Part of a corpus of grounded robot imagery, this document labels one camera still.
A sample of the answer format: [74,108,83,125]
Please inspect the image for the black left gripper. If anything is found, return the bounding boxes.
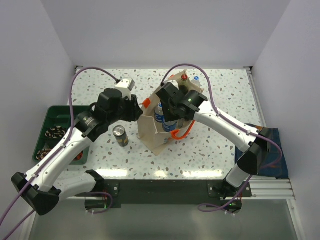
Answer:
[107,93,143,125]

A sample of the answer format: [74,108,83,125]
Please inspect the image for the dark cola glass bottle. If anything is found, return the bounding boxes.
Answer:
[179,74,189,95]

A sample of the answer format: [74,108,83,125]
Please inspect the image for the blue label water bottle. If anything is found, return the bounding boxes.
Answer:
[154,103,164,123]
[162,120,178,132]

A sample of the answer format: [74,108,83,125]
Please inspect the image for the black gold drink can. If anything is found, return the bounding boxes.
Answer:
[112,125,129,147]

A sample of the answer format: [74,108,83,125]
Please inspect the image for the beige canvas bag orange handles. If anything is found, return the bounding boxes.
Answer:
[137,70,207,156]

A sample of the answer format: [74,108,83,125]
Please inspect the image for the silver blue energy can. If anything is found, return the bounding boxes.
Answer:
[176,119,185,129]

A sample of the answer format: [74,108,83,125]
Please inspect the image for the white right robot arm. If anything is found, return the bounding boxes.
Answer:
[155,82,272,197]

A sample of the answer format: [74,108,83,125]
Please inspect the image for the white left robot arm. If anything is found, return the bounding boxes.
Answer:
[11,88,143,216]

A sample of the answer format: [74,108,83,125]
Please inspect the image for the clear water bottle behind bag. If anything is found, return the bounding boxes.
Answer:
[190,76,202,88]

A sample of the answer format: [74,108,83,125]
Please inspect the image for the green compartment tray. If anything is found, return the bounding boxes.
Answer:
[32,105,92,166]

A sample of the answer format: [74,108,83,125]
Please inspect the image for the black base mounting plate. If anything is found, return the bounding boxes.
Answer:
[79,179,252,212]

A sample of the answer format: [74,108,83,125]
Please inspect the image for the dark blue denim cloth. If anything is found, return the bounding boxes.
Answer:
[234,128,289,179]

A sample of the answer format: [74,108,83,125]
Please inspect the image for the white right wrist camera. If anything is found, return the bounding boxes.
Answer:
[168,80,179,89]

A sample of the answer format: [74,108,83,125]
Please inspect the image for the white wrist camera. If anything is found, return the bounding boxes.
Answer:
[114,78,135,99]
[168,80,179,89]

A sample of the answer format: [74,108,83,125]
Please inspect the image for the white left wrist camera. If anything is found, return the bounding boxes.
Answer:
[114,78,135,99]

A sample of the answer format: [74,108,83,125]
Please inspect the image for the black white coiled cord upper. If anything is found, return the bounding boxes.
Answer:
[44,126,66,140]

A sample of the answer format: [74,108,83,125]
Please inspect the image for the black pink coiled cord lower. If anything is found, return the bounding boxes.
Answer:
[36,149,52,161]

